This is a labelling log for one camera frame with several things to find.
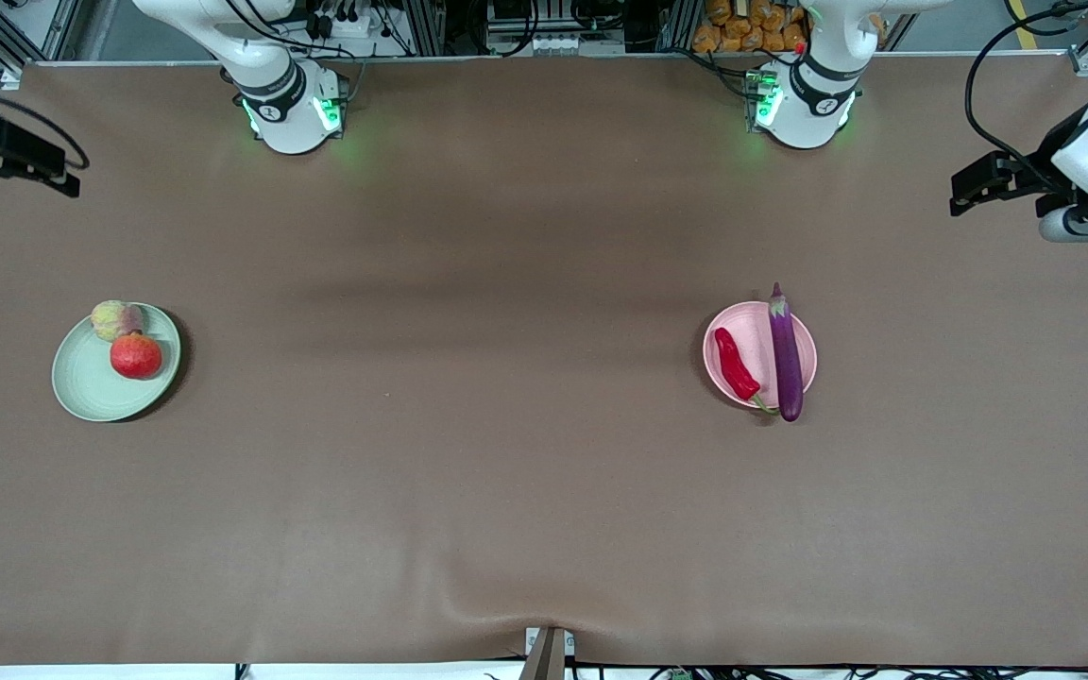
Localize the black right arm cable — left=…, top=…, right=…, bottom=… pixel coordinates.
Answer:
left=0, top=90, right=90, bottom=173

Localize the pink round plate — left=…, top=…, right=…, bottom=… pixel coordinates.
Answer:
left=703, top=301, right=818, bottom=410

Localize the brown table cloth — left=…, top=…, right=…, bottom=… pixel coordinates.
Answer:
left=0, top=52, right=1088, bottom=667

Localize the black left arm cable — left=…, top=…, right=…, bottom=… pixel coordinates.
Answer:
left=963, top=3, right=1088, bottom=190

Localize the red pomegranate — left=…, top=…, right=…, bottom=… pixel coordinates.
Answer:
left=110, top=331, right=164, bottom=381

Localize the white power strip with plugs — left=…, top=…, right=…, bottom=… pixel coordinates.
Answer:
left=303, top=0, right=384, bottom=43

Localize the red chili pepper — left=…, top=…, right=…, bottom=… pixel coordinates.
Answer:
left=714, top=327, right=779, bottom=415

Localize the orange toy food pile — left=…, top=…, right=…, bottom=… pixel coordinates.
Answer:
left=692, top=0, right=809, bottom=53

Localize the light green round plate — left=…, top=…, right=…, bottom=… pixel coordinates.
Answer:
left=51, top=302, right=182, bottom=424

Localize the long purple eggplant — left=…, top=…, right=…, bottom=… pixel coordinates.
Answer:
left=768, top=281, right=806, bottom=423

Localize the grey metal bracket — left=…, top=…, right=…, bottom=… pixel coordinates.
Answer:
left=520, top=625, right=575, bottom=680

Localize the yellow pink peach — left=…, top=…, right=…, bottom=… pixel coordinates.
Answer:
left=91, top=299, right=145, bottom=343

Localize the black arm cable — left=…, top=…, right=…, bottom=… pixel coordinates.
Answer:
left=0, top=90, right=90, bottom=173
left=963, top=3, right=1088, bottom=190

